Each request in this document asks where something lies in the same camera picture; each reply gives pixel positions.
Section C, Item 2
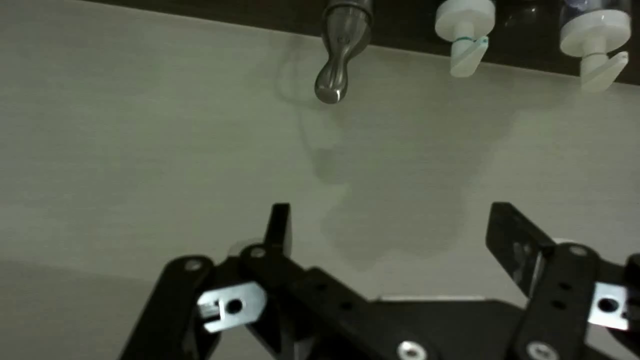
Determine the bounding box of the small green soap dispenser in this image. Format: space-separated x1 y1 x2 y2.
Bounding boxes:
434 0 498 81

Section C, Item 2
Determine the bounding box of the brushed metal faucet handle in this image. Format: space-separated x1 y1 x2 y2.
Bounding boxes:
314 0 375 107

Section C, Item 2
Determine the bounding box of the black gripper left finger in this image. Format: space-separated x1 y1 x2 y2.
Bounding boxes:
118 202 429 360

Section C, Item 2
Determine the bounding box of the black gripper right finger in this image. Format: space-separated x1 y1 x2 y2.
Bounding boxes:
484 201 640 360

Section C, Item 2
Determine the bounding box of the large clear soap dispenser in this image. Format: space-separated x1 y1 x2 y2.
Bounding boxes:
558 0 632 95

